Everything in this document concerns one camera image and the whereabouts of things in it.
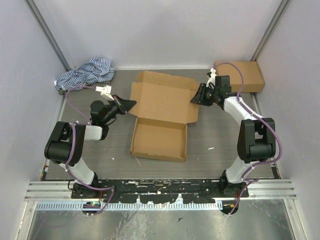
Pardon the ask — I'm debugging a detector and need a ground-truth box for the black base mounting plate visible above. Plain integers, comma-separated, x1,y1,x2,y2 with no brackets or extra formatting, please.
70,178,250,204

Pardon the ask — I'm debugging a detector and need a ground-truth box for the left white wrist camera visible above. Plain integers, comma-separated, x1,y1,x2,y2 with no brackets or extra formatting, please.
95,85,114,101

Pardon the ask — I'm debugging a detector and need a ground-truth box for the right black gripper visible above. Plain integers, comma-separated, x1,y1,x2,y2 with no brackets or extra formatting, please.
190,83,219,107

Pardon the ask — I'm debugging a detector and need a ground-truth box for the slotted cable duct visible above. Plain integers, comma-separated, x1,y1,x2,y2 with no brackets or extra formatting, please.
35,201,223,211

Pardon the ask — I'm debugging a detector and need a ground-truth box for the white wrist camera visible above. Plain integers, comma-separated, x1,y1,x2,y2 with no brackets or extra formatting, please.
95,85,114,101
206,67,217,88

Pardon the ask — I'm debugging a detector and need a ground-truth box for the folded brown cardboard box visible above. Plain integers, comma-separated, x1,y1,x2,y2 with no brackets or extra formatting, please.
214,61,265,93

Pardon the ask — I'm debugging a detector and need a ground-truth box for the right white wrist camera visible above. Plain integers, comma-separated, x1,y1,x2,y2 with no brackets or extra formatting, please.
206,67,217,88

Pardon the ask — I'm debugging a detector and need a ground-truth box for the blue striped cloth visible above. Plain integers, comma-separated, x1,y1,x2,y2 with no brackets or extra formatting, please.
53,57,116,96

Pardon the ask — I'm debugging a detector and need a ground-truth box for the aluminium front rail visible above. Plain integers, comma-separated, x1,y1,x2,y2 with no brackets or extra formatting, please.
24,179,297,201

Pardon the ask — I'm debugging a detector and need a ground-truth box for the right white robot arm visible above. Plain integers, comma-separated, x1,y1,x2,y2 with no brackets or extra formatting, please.
190,75,277,198

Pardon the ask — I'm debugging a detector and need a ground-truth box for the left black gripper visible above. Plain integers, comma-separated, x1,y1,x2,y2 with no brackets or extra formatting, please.
103,94,137,124

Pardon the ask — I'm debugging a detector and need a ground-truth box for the brown cardboard box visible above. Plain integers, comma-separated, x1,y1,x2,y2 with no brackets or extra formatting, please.
214,61,265,93
129,70,200,162

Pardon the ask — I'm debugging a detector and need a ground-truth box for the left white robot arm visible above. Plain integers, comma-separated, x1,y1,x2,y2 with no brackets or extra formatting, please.
44,94,137,199

